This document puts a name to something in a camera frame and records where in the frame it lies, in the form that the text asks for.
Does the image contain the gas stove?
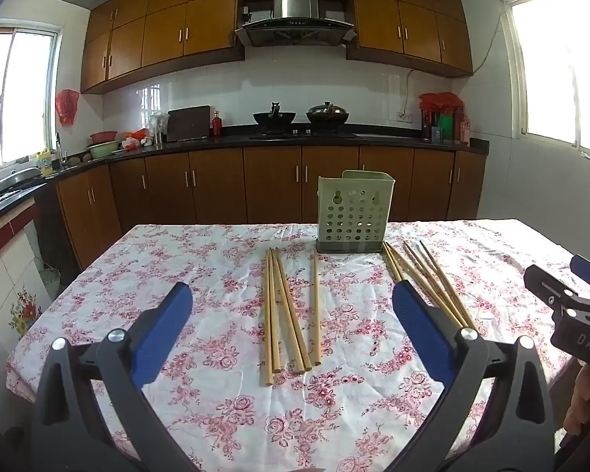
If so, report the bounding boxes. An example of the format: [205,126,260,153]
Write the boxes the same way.
[248,128,355,139]

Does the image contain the wooden wall cabinet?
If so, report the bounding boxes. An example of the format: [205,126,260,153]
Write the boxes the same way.
[81,0,247,95]
[347,0,474,78]

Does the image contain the black wok with lid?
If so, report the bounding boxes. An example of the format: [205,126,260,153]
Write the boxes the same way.
[306,101,350,126]

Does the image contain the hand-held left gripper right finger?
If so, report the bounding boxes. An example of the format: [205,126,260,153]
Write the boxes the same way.
[388,280,556,472]

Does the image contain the steel range hood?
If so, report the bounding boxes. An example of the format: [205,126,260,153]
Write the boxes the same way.
[234,0,357,49]

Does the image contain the green perforated chopstick holder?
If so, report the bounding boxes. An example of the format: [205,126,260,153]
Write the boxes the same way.
[315,170,396,254]

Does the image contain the green basin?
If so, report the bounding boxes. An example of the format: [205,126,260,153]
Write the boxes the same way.
[87,140,121,159]

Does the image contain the metal faucet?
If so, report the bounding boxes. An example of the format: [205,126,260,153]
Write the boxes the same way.
[54,133,70,170]

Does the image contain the window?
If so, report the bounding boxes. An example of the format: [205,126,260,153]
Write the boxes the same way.
[501,0,590,163]
[0,20,62,173]

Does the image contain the group of condiment bottles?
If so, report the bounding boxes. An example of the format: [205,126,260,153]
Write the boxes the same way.
[421,108,472,146]

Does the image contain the orange plastic bag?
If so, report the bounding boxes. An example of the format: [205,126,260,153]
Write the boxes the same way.
[123,129,151,151]

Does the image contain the dark cutting board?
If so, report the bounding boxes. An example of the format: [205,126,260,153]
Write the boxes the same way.
[167,105,211,142]

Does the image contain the grey pan lid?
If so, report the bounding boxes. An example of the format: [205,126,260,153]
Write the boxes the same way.
[0,167,42,196]

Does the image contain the small basket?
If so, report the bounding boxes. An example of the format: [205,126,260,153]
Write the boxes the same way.
[44,265,62,301]

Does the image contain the pink floral tablecloth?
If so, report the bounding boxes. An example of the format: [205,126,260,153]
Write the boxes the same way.
[5,219,590,472]

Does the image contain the red bag over bottles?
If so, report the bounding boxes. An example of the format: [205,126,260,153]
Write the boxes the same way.
[419,92,462,114]

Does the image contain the person's right hand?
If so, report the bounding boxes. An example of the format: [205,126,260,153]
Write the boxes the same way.
[564,368,590,436]

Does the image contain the black kitchen countertop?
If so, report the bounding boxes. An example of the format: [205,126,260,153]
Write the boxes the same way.
[0,125,490,229]

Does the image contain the wooden base cabinets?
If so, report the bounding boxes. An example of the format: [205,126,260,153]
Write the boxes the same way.
[56,145,487,271]

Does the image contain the red plastic bag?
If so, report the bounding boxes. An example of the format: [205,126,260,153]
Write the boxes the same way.
[55,89,79,126]

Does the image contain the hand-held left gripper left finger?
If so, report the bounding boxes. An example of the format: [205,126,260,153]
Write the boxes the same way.
[29,282,200,472]

